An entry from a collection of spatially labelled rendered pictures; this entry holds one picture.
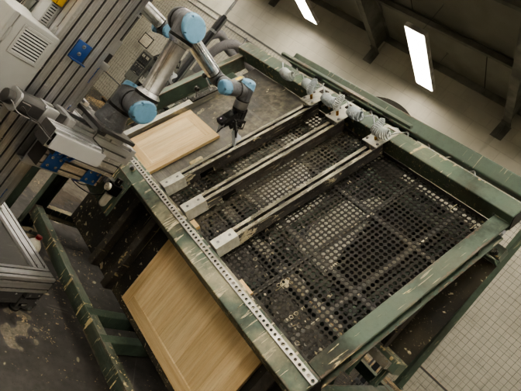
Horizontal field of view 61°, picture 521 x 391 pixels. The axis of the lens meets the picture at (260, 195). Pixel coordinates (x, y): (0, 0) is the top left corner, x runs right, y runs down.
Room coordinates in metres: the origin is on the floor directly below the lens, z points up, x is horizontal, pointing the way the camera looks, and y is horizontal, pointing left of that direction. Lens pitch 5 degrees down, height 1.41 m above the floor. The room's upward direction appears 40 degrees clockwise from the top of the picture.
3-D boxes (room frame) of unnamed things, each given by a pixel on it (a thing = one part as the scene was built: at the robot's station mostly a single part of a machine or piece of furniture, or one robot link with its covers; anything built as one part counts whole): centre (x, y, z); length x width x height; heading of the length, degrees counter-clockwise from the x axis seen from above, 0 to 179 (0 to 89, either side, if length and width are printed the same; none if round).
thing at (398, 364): (2.48, -0.85, 1.38); 0.70 x 0.15 x 0.85; 52
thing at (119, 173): (2.52, 0.83, 0.69); 0.50 x 0.14 x 0.24; 52
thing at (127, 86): (2.09, 0.77, 1.20); 0.13 x 0.12 x 0.14; 49
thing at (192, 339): (2.19, -0.12, 0.53); 0.90 x 0.02 x 0.55; 52
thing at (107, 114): (2.10, 0.77, 1.09); 0.15 x 0.15 x 0.10
